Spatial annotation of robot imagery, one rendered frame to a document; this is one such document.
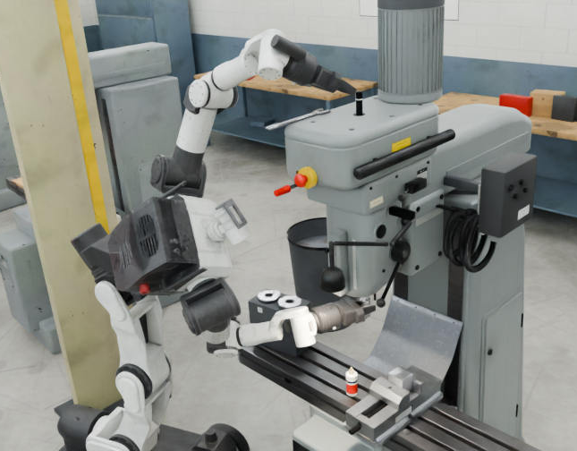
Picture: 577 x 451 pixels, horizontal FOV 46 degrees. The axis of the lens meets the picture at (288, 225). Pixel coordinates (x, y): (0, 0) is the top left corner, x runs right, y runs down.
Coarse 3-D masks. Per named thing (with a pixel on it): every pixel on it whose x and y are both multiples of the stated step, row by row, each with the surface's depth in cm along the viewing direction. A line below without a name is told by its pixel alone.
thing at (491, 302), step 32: (448, 192) 236; (480, 256) 237; (512, 256) 253; (416, 288) 256; (448, 288) 244; (480, 288) 241; (512, 288) 260; (480, 320) 247; (512, 320) 263; (480, 352) 252; (512, 352) 270; (448, 384) 260; (480, 384) 257; (512, 384) 277; (480, 416) 264; (512, 416) 284
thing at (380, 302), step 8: (392, 248) 211; (400, 248) 209; (408, 248) 212; (392, 256) 211; (400, 256) 210; (408, 256) 213; (400, 264) 211; (392, 280) 210; (384, 296) 209; (384, 304) 208
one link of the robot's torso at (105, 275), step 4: (100, 272) 218; (104, 272) 218; (108, 272) 218; (96, 276) 220; (100, 276) 218; (104, 276) 218; (108, 276) 218; (112, 276) 218; (96, 280) 220; (100, 280) 220; (104, 280) 218; (108, 280) 218; (112, 280) 218; (112, 284) 217; (120, 292) 218; (124, 292) 218; (128, 292) 219; (124, 296) 219; (128, 296) 220; (132, 296) 221; (124, 300) 220; (128, 300) 221
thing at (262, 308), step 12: (252, 300) 263; (264, 300) 260; (276, 300) 261; (288, 300) 260; (300, 300) 259; (252, 312) 264; (264, 312) 260; (288, 336) 257; (276, 348) 263; (288, 348) 259; (300, 348) 259
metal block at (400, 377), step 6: (390, 372) 224; (396, 372) 224; (402, 372) 223; (408, 372) 223; (390, 378) 223; (396, 378) 221; (402, 378) 221; (408, 378) 221; (396, 384) 222; (402, 384) 220; (408, 384) 222; (408, 390) 223
